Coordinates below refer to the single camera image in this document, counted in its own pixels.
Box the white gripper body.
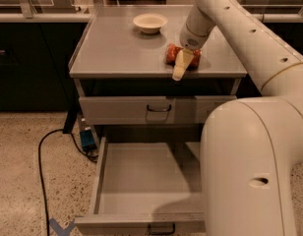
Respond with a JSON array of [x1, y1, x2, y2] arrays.
[[179, 5, 215, 50]]

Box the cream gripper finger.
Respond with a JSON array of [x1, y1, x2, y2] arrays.
[[172, 49, 194, 81]]

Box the red coke can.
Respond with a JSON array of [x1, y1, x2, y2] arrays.
[[165, 43, 202, 67]]

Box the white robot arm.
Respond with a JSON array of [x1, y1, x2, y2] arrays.
[[180, 0, 303, 236]]

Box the grey drawer cabinet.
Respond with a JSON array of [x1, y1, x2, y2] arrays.
[[70, 6, 246, 236]]

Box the closed grey top drawer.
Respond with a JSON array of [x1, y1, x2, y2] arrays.
[[80, 95, 235, 125]]

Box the open grey middle drawer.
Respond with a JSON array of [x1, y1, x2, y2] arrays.
[[76, 137, 206, 236]]

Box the white paper bowl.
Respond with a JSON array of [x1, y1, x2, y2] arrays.
[[133, 14, 167, 34]]

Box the blue power box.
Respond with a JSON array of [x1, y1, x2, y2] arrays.
[[80, 130, 96, 151]]

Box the dark counter cabinets behind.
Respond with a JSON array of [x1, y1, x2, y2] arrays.
[[0, 13, 303, 113]]

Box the blue tape floor mark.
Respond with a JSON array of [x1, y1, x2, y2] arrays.
[[49, 218, 75, 236]]

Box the black cable left floor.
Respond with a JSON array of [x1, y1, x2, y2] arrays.
[[37, 128, 99, 236]]

